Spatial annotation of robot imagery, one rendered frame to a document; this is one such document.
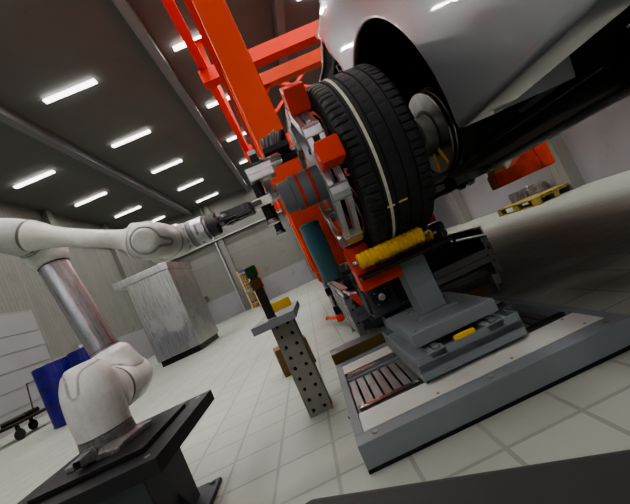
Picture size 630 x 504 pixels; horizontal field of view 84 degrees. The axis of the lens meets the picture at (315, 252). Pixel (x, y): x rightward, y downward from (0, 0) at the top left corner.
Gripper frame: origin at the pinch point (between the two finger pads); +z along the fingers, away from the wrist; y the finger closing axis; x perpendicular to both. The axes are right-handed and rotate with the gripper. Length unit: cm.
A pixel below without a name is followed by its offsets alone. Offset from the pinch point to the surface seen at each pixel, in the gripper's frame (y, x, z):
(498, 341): 7, -72, 49
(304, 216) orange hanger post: -61, -1, 14
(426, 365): 7, -69, 26
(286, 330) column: -31, -46, -14
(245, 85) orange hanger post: -60, 74, 14
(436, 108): -3, 7, 69
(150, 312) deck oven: -609, 30, -327
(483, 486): 89, -49, 10
